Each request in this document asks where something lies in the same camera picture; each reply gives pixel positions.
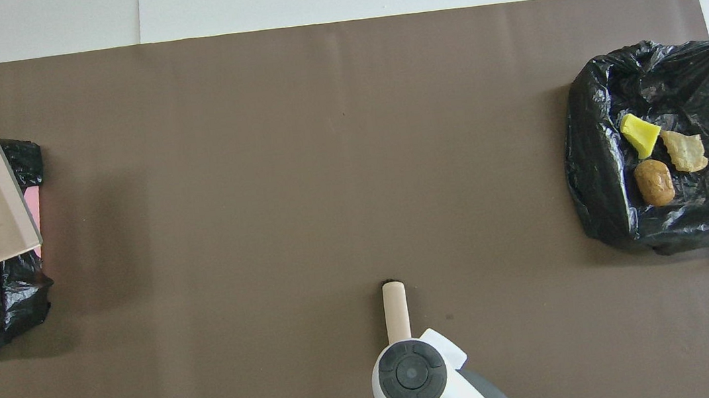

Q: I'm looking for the yellow rectangular sponge piece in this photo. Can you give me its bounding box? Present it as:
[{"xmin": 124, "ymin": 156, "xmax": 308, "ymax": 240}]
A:
[{"xmin": 618, "ymin": 109, "xmax": 665, "ymax": 162}]

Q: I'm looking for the beige hand brush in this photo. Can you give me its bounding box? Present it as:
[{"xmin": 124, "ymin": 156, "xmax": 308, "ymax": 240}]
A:
[{"xmin": 380, "ymin": 278, "xmax": 412, "ymax": 346}]

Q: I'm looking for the pale bread chunk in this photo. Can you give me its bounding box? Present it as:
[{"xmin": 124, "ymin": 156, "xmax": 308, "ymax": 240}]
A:
[{"xmin": 659, "ymin": 125, "xmax": 709, "ymax": 177}]

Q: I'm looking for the brown oval bread roll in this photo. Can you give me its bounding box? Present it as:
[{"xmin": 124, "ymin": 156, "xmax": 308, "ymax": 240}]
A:
[{"xmin": 632, "ymin": 156, "xmax": 677, "ymax": 210}]

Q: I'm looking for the brown paper table mat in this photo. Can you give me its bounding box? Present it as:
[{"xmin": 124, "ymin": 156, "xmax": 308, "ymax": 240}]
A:
[{"xmin": 0, "ymin": 0, "xmax": 709, "ymax": 398}]

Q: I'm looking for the pink plastic bin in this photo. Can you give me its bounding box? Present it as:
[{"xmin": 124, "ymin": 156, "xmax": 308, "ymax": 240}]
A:
[{"xmin": 23, "ymin": 186, "xmax": 48, "ymax": 258}]

